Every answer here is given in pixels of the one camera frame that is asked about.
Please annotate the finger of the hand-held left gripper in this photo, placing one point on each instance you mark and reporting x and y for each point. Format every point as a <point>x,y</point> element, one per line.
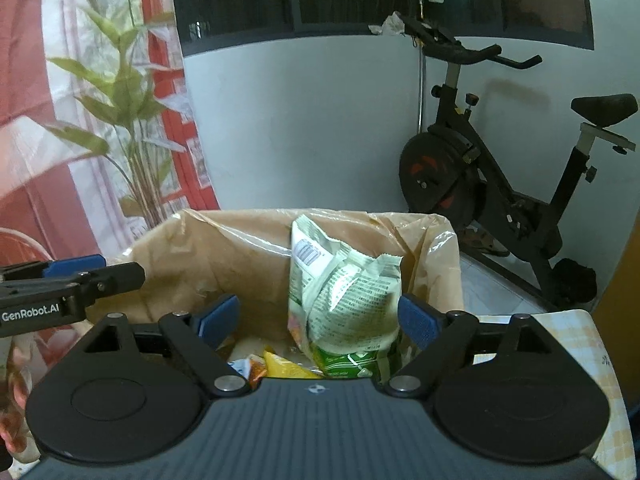
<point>115,277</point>
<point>75,264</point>

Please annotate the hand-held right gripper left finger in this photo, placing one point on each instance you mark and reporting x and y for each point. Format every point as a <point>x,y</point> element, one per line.
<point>220,317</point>

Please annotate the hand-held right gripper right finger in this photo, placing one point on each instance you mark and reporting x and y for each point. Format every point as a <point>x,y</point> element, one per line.
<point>417,322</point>

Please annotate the green and white snack packet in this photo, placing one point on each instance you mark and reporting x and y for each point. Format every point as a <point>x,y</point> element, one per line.
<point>345,290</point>

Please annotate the orange and blue snack packet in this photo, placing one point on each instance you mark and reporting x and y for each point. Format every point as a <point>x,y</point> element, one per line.
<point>252,367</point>

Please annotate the yellow snack packet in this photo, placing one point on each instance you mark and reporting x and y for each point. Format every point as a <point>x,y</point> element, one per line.
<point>287,367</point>

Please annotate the brown sandals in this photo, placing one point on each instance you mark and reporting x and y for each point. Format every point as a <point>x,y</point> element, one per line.
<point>482,245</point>

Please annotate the black exercise bike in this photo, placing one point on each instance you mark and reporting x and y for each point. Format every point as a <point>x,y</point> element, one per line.
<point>450,170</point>

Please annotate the black cloth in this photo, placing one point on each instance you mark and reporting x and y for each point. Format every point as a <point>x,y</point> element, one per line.
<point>575,280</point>

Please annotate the green leafy plant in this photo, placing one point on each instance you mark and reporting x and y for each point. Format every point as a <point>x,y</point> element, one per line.
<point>122,85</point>

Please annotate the yellow checkered tablecloth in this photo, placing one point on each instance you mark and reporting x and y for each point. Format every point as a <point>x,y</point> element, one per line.
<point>605,350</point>

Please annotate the red and white printed curtain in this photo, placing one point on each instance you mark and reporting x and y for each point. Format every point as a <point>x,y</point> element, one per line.
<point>30,60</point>

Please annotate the metal pole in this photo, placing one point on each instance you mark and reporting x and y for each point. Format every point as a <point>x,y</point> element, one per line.
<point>421,85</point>

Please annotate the crumpled white tissue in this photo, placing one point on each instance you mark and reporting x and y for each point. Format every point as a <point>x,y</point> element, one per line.
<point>392,24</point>

